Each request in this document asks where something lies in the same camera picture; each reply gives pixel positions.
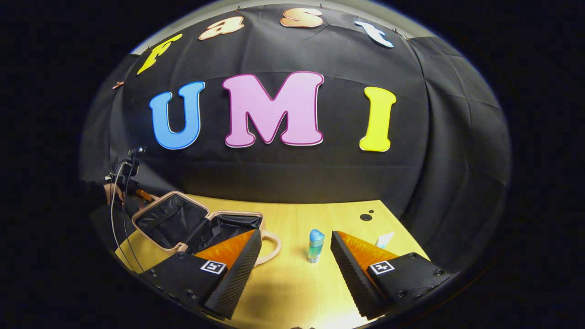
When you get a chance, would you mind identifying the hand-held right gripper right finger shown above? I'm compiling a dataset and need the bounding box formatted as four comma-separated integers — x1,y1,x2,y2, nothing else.
330,230,451,320

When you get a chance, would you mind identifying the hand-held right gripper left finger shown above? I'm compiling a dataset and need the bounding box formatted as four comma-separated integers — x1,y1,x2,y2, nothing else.
139,229,263,320

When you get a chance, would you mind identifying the pink suitcase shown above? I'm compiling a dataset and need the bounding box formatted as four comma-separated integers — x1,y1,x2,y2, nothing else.
104,183,282,267

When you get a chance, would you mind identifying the blue skin care bottle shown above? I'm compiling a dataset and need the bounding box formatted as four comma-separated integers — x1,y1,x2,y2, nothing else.
307,228,325,264

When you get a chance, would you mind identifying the black backdrop cloth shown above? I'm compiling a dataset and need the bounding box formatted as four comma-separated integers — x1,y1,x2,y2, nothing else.
79,4,512,275

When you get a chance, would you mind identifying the black cable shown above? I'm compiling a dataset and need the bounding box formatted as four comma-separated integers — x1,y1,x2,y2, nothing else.
109,158,145,274

